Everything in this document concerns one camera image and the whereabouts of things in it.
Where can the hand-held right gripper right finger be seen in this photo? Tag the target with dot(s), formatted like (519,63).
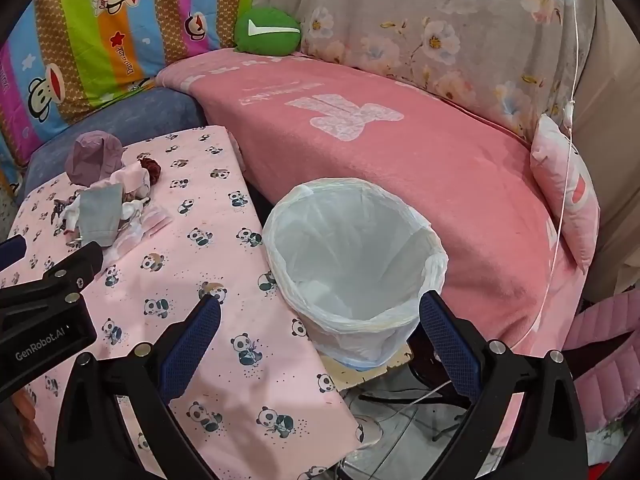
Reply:
(450,345)

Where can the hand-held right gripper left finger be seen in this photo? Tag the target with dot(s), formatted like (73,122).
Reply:
(192,345)

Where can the pink blanket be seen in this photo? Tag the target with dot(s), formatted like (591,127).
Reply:
(400,160)

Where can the trash bin with white bag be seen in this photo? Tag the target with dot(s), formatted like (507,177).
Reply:
(350,260)

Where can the cardboard sheet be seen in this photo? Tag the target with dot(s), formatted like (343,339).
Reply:
(340,375)

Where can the grey floral blanket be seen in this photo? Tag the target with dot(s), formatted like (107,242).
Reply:
(425,25)

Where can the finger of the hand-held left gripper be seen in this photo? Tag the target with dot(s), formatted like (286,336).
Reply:
(11,251)
(75,267)

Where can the pink chair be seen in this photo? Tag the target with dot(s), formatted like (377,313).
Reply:
(605,360)

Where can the black chair base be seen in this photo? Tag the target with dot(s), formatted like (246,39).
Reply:
(425,372)

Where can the pale grey sock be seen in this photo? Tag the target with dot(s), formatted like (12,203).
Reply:
(100,215)

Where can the dark red scrunchie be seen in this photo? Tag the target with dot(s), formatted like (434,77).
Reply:
(150,169)

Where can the blue sofa cushion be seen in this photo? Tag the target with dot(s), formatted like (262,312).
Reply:
(150,115)

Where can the pink pillow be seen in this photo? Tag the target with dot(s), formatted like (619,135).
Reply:
(560,175)

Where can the pink panda print cloth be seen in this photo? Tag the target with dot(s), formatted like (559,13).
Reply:
(200,260)

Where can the white sock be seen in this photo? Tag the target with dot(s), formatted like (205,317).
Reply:
(70,216)

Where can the green cushion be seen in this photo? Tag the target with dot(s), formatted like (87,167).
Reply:
(265,35)

